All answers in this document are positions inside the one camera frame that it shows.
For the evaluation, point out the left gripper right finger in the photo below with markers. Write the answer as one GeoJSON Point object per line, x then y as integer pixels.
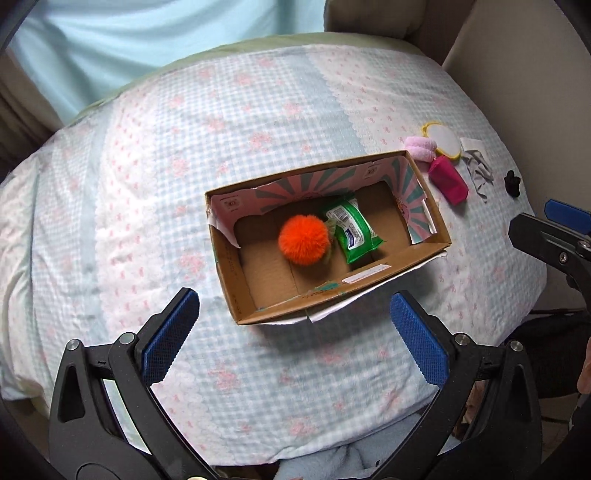
{"type": "Point", "coordinates": [485, 420]}

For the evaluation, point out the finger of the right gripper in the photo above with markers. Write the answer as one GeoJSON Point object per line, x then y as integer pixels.
{"type": "Point", "coordinates": [563, 213]}
{"type": "Point", "coordinates": [565, 250]}

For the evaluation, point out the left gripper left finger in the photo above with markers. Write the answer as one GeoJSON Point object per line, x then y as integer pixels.
{"type": "Point", "coordinates": [105, 421]}

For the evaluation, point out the black fabric scrunchie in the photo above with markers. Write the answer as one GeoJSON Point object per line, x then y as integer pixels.
{"type": "Point", "coordinates": [512, 184]}

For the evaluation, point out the grey lens cleaning cloth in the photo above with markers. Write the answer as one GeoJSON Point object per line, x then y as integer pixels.
{"type": "Point", "coordinates": [480, 173]}

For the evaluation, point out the magenta leather pouch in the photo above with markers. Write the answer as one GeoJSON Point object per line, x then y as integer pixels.
{"type": "Point", "coordinates": [447, 179]}

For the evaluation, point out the white paper towel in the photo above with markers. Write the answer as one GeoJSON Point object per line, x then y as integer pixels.
{"type": "Point", "coordinates": [470, 144]}

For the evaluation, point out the person's right hand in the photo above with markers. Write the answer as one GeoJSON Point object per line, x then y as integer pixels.
{"type": "Point", "coordinates": [584, 380]}

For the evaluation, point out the yellow rimmed round mirror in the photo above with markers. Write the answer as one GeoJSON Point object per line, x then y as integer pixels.
{"type": "Point", "coordinates": [447, 142]}

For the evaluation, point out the pink fuzzy scrunchie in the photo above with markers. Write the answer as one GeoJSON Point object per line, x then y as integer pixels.
{"type": "Point", "coordinates": [421, 148]}

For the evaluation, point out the pastel checkered floral quilt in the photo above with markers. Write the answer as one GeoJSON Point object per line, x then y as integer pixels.
{"type": "Point", "coordinates": [106, 222]}

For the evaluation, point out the green wet wipes pack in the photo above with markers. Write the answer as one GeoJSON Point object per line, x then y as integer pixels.
{"type": "Point", "coordinates": [352, 230]}

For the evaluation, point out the brown curtain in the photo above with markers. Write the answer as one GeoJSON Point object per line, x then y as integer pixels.
{"type": "Point", "coordinates": [432, 26]}
{"type": "Point", "coordinates": [27, 118]}

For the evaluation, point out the open cardboard box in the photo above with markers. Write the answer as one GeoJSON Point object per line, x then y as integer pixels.
{"type": "Point", "coordinates": [261, 286]}

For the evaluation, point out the orange fluffy pompom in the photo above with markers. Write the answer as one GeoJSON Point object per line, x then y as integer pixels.
{"type": "Point", "coordinates": [304, 240]}

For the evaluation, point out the green bed sheet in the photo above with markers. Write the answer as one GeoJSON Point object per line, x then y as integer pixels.
{"type": "Point", "coordinates": [259, 45]}

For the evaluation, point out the brown left curtain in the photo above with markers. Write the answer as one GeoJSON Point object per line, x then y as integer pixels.
{"type": "Point", "coordinates": [27, 118]}

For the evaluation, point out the light blue hanging sheet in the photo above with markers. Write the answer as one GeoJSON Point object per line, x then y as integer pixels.
{"type": "Point", "coordinates": [77, 52]}

